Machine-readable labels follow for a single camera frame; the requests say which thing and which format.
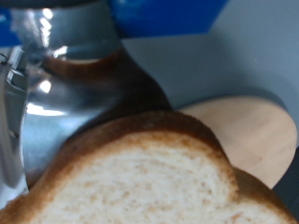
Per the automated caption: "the metal spatula with blue block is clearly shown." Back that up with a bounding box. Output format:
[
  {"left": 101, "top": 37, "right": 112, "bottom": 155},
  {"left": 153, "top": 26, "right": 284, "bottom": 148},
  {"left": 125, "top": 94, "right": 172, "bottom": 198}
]
[{"left": 0, "top": 0, "right": 230, "bottom": 209}]

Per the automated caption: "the white bread slice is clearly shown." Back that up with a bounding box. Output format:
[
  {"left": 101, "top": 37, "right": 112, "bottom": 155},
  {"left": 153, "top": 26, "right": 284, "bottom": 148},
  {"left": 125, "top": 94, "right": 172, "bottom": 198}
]
[{"left": 0, "top": 109, "right": 299, "bottom": 224}]

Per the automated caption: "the round wooden cutting board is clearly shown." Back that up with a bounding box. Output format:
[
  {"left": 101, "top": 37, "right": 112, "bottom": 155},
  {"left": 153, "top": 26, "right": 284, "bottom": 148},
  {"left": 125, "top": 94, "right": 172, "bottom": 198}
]
[{"left": 178, "top": 95, "right": 299, "bottom": 190}]

